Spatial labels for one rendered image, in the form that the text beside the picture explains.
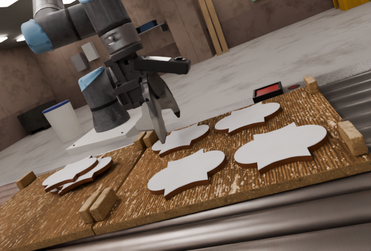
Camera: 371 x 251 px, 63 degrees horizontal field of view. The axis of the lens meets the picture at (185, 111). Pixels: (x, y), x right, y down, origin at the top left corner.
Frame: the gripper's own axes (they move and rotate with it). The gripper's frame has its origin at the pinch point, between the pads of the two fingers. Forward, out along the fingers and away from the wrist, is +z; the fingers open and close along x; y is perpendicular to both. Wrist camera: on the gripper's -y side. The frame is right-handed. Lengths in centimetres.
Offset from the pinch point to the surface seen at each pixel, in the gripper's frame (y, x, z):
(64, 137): 426, -470, 73
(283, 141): -21.5, 16.5, 2.9
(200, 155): -7.1, 12.6, 2.5
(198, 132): -4.7, 0.8, 2.4
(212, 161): -9.7, 16.5, 2.5
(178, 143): -0.3, 3.2, 2.2
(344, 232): -24.6, 34.2, 5.6
